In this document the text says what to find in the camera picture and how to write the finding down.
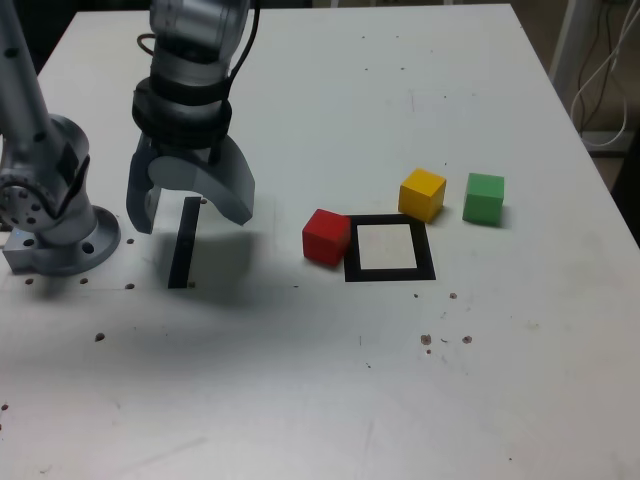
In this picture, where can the black tape strip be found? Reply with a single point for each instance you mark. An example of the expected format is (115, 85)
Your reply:
(183, 245)

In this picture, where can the yellow cube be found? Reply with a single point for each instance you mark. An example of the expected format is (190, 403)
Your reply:
(420, 195)

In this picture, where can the red cube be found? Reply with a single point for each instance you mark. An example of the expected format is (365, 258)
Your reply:
(325, 237)

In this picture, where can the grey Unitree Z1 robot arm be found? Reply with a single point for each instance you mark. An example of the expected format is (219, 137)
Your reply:
(55, 145)

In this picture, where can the black tape square outline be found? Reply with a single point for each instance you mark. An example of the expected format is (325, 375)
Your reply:
(422, 250)

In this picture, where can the white background frame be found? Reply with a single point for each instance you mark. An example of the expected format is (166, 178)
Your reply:
(565, 45)

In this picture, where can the green cube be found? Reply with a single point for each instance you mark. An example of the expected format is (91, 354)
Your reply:
(482, 197)

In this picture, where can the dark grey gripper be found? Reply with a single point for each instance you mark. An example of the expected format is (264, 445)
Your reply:
(192, 149)

